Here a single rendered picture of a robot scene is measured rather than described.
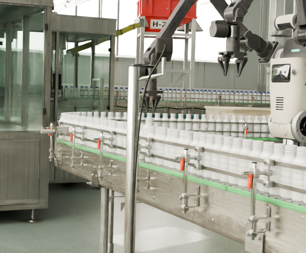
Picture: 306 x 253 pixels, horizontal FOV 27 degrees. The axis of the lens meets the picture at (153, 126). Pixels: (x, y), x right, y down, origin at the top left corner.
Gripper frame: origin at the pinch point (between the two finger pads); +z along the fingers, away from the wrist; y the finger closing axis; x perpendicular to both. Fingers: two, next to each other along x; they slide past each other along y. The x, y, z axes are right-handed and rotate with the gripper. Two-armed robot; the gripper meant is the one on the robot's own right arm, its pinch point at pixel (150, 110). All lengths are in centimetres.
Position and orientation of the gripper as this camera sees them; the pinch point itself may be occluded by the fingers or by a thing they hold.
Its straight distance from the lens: 292.1
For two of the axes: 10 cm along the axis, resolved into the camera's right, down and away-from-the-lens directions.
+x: 4.3, 0.5, -9.0
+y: -9.0, 0.2, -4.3
